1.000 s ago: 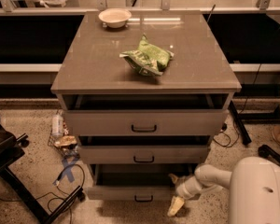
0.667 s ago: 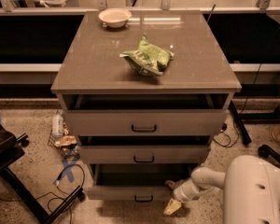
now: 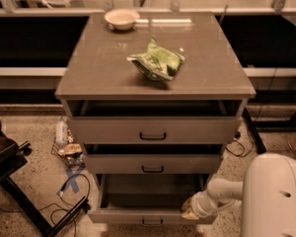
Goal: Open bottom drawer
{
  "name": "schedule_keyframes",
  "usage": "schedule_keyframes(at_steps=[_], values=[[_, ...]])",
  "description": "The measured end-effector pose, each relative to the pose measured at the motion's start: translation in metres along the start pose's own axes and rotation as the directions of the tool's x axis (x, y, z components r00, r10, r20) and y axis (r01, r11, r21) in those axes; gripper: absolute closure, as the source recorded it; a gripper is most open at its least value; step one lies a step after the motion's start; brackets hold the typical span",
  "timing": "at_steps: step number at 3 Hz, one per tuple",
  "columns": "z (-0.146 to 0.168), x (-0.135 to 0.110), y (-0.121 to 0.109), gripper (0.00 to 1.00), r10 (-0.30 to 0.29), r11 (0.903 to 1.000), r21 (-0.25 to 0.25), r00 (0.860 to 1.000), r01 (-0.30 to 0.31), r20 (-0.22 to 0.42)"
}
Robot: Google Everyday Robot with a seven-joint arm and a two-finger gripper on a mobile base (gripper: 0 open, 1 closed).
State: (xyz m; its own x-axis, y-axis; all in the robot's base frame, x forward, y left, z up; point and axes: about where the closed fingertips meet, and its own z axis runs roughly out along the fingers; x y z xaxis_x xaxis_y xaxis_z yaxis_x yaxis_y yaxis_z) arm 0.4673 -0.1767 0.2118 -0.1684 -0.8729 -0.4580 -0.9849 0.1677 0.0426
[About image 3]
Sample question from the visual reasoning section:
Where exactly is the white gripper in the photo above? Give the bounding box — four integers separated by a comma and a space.
182, 191, 218, 220

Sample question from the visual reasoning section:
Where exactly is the grey bottom drawer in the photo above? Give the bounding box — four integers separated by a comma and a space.
89, 174, 217, 226

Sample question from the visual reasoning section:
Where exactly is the grey drawer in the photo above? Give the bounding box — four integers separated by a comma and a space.
89, 174, 217, 226
84, 144, 222, 174
66, 99, 245, 146

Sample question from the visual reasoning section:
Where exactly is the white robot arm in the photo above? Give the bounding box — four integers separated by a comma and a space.
182, 153, 296, 237

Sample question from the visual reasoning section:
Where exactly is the grey middle drawer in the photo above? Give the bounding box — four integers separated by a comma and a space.
84, 144, 222, 174

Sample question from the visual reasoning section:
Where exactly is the grey drawer cabinet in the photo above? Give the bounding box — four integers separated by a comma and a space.
54, 11, 257, 183

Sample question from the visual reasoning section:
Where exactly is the grey top drawer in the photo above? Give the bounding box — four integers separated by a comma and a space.
66, 99, 245, 146

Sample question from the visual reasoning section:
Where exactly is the black metal floor bar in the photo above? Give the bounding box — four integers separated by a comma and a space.
243, 109, 266, 154

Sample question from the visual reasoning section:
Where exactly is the green chip bag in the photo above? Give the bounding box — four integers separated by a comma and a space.
126, 36, 185, 81

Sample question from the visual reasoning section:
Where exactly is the white plastic bottle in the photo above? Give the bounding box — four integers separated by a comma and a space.
55, 120, 68, 145

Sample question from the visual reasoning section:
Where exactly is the black office chair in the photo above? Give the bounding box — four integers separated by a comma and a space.
0, 120, 90, 237

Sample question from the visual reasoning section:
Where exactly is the white bowl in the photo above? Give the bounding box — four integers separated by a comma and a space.
105, 9, 140, 31

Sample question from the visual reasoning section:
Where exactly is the black floor cable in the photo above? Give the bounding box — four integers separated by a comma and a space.
0, 173, 91, 237

